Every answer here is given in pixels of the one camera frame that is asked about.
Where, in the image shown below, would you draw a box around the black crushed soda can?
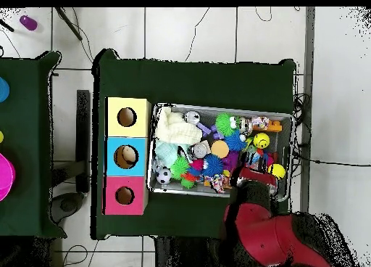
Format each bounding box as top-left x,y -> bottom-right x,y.
188,141 -> 211,160

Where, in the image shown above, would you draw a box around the shallow clear mesh bin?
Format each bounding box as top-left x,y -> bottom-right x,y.
146,102 -> 295,202

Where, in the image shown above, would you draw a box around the wooden box with three holes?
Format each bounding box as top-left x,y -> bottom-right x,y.
102,96 -> 152,216

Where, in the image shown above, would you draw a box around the purple spiky ball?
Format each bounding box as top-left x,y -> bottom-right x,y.
222,150 -> 241,171

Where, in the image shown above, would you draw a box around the plain yellow ball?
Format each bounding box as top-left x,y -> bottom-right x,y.
267,163 -> 287,180

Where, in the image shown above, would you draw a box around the blue fuzzy toy with eyes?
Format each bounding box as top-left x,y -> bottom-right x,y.
224,130 -> 248,152

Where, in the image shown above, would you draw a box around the yellow smiley face ball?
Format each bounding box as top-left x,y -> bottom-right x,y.
252,132 -> 271,149

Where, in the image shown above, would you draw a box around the toy hamburger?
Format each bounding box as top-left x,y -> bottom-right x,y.
210,139 -> 230,159

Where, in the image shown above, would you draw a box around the green fuzzy toy with eyes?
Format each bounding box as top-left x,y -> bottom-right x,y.
214,112 -> 239,136

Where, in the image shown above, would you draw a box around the silver crushed can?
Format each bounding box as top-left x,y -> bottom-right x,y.
184,110 -> 201,125

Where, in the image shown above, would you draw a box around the cream waffle cloth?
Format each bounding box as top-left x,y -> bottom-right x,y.
154,106 -> 203,146

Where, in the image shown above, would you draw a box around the small black white soccer ball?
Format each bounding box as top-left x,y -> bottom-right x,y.
155,167 -> 173,184

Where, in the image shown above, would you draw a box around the black upright panel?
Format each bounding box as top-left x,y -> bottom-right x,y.
75,89 -> 91,194

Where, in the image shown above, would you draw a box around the black rod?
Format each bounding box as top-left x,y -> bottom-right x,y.
54,7 -> 83,41

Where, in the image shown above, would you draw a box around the dark green side table cloth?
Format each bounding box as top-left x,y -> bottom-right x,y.
0,50 -> 67,239

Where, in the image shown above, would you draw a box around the magenta plastic bowl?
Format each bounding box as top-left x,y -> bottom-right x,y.
0,152 -> 16,202

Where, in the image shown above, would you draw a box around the blue plastic cup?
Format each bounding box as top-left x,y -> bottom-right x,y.
0,76 -> 10,103

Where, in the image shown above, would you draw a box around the purple bottle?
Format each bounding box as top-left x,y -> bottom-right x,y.
19,15 -> 38,32

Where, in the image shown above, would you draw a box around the black cable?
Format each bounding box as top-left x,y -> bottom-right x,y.
292,150 -> 371,168

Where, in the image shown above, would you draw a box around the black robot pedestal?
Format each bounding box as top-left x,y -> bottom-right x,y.
154,236 -> 224,267

